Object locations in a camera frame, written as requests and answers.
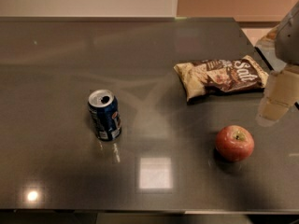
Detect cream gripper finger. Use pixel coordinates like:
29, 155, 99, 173
256, 64, 299, 127

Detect red apple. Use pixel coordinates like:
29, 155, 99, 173
215, 125, 254, 162

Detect grey side table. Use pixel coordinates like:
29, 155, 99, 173
256, 26, 286, 71

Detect brown white chip bag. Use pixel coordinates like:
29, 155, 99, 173
174, 55, 268, 100

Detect blue soda can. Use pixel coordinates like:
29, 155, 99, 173
88, 90, 121, 141

